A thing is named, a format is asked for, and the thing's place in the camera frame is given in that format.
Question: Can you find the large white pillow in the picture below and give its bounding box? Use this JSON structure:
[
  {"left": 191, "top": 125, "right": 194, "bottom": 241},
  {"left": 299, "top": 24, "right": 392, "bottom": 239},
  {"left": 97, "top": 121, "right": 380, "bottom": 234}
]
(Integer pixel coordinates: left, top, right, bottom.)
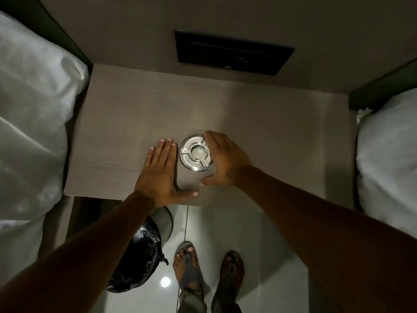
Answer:
[{"left": 0, "top": 11, "right": 91, "bottom": 223}]

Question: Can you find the grey right sandal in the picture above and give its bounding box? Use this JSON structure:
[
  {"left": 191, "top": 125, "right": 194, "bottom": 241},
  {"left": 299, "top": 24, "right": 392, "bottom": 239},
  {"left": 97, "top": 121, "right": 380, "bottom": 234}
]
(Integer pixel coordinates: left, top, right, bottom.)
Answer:
[{"left": 211, "top": 251, "right": 245, "bottom": 313}]

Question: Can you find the black trash bag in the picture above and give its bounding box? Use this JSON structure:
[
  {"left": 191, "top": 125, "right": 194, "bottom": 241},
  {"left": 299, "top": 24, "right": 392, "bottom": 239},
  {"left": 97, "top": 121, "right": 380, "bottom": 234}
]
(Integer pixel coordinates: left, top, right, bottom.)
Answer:
[{"left": 107, "top": 216, "right": 169, "bottom": 294}]

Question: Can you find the white bed sheet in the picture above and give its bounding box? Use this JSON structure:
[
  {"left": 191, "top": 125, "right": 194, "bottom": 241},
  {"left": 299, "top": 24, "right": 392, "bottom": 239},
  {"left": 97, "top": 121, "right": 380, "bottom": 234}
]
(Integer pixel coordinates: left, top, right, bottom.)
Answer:
[{"left": 0, "top": 218, "right": 47, "bottom": 288}]

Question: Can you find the round steel ashtray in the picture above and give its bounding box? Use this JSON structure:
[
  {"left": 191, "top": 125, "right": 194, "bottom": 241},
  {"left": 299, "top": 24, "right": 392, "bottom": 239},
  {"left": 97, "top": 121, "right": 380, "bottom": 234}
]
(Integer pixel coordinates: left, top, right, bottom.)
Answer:
[{"left": 179, "top": 134, "right": 216, "bottom": 173}]

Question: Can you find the person's right foot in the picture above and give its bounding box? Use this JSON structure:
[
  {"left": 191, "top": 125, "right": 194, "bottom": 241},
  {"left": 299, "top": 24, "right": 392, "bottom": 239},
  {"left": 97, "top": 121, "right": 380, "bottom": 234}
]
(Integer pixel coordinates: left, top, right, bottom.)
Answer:
[{"left": 218, "top": 254, "right": 245, "bottom": 302}]

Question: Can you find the grey left sandal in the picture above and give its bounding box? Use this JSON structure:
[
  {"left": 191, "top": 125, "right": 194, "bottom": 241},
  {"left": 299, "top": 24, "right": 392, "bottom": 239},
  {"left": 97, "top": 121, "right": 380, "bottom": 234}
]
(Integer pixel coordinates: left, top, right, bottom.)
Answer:
[{"left": 173, "top": 241, "right": 206, "bottom": 292}]

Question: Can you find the person's left foot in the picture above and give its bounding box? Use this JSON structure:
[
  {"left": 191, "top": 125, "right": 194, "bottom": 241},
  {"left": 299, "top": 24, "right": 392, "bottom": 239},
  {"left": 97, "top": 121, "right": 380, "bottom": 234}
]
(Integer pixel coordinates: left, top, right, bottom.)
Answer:
[{"left": 172, "top": 246, "right": 203, "bottom": 290}]

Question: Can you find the person's right hand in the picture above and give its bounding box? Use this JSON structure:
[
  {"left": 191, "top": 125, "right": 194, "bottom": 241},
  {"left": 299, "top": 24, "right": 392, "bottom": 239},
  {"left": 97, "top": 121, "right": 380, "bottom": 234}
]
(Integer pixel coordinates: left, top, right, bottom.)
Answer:
[{"left": 200, "top": 130, "right": 255, "bottom": 188}]

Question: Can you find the grey trouser leg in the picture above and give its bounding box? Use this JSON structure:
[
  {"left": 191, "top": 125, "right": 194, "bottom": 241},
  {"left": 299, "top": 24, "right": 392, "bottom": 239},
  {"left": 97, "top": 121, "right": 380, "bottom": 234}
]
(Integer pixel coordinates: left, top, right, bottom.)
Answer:
[{"left": 177, "top": 286, "right": 208, "bottom": 313}]

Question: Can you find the dark headboard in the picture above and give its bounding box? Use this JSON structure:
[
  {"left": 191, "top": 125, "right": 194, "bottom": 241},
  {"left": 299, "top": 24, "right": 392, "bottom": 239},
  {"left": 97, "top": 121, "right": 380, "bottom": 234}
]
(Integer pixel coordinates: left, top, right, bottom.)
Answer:
[
  {"left": 348, "top": 58, "right": 417, "bottom": 112},
  {"left": 0, "top": 0, "right": 94, "bottom": 75}
]

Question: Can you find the person's left hand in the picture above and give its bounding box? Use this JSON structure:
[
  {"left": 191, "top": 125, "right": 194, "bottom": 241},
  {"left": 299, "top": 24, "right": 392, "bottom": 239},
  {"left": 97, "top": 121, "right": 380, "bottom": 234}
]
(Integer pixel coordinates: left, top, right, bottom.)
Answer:
[{"left": 134, "top": 138, "right": 199, "bottom": 209}]

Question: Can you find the person's right forearm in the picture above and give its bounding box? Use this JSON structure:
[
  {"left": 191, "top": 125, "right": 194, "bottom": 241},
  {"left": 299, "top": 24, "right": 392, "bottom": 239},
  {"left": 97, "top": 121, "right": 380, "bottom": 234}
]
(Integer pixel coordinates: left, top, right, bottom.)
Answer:
[{"left": 235, "top": 165, "right": 417, "bottom": 313}]

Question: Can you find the grey trash bin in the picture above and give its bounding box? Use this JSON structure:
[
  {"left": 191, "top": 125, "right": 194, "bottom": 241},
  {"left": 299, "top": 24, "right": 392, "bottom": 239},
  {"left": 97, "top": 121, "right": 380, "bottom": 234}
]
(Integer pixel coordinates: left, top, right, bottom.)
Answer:
[{"left": 148, "top": 206, "right": 174, "bottom": 250}]

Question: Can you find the grey sandal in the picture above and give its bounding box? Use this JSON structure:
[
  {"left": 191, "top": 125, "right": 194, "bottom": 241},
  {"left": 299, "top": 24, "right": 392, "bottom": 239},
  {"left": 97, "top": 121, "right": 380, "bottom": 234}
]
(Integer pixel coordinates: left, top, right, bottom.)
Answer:
[
  {"left": 211, "top": 251, "right": 245, "bottom": 313},
  {"left": 173, "top": 241, "right": 206, "bottom": 292}
]

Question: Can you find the black wall switch panel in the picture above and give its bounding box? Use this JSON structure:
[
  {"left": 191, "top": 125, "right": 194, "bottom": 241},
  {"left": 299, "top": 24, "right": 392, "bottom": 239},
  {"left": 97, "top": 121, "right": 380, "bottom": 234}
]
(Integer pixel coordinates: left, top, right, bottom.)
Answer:
[{"left": 174, "top": 30, "right": 296, "bottom": 77}]

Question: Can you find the person's foot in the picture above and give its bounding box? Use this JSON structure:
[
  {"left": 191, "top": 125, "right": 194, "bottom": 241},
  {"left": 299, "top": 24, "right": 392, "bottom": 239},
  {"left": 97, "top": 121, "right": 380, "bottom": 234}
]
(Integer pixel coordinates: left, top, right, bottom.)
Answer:
[
  {"left": 172, "top": 246, "right": 203, "bottom": 290},
  {"left": 218, "top": 254, "right": 245, "bottom": 302}
]

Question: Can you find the person's left forearm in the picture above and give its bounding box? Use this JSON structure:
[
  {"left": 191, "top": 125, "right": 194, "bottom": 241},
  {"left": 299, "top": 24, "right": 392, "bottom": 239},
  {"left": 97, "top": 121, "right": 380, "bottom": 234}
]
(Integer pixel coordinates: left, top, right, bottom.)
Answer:
[{"left": 0, "top": 191, "right": 157, "bottom": 313}]

